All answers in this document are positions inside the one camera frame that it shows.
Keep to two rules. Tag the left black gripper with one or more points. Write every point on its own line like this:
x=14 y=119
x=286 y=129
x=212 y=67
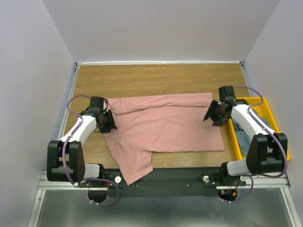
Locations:
x=111 y=124

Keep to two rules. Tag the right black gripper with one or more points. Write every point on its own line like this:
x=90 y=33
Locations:
x=218 y=122

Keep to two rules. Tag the pink t shirt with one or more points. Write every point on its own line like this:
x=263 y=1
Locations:
x=165 y=124

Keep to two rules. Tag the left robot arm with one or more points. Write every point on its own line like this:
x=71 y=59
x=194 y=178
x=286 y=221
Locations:
x=65 y=158

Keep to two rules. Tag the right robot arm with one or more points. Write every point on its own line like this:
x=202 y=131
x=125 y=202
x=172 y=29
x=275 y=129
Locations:
x=255 y=142

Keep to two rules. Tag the blue t shirt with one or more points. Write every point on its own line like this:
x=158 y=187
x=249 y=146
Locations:
x=243 y=139

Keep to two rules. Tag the yellow plastic bin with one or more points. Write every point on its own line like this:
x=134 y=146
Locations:
x=263 y=111

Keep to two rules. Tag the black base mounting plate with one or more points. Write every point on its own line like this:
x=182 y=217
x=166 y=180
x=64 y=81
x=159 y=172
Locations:
x=164 y=182

